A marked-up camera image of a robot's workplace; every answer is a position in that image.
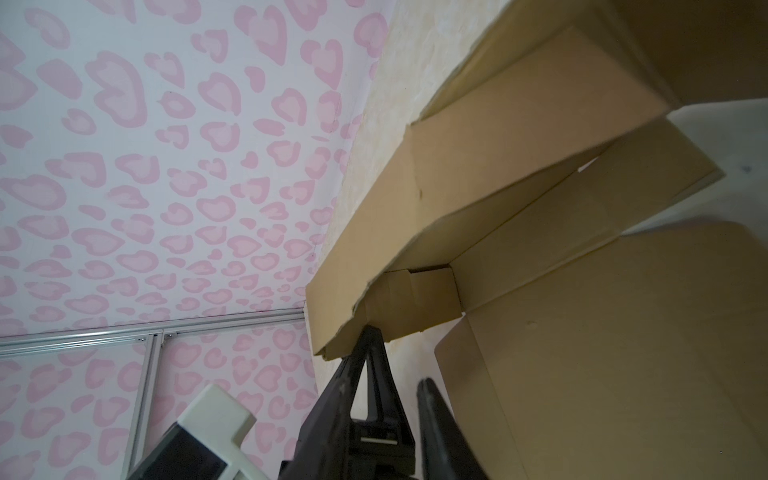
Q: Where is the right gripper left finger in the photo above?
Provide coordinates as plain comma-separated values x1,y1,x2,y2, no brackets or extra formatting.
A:
279,326,416,479

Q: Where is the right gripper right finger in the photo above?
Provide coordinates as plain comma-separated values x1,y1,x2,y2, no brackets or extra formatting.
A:
417,378,488,480

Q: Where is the brown cardboard box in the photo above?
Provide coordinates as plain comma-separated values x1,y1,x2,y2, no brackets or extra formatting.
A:
307,1,767,479

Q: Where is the left diagonal aluminium strut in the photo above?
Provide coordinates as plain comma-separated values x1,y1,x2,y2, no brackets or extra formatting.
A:
1,308,305,479

